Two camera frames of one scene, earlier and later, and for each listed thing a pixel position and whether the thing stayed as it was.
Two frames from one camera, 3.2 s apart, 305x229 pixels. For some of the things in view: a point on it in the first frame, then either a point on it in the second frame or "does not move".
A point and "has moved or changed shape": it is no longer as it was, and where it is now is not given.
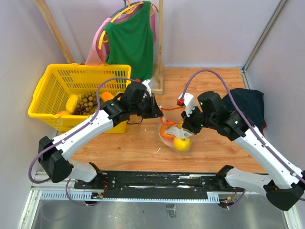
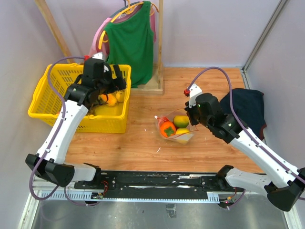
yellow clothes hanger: [128, 11] does not move
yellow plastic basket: [66, 95] does not move
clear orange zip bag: [171, 133] has moved or changed shape
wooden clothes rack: [160, 87] does not move
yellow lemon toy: [181, 145] to [181, 131]
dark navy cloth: [251, 101] does not move
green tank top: [130, 40] does not move
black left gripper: [155, 110] to [117, 84]
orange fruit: [106, 96] does not move
